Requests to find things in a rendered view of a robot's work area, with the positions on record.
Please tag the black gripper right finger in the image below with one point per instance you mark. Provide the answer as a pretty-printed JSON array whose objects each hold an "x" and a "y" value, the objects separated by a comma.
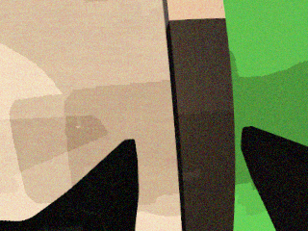
[{"x": 279, "y": 170}]

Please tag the green putting mat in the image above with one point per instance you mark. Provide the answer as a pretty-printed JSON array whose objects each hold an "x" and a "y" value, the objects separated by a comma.
[{"x": 268, "y": 47}]

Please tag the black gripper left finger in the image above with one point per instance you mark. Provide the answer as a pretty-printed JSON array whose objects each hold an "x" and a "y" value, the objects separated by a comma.
[{"x": 106, "y": 199}]

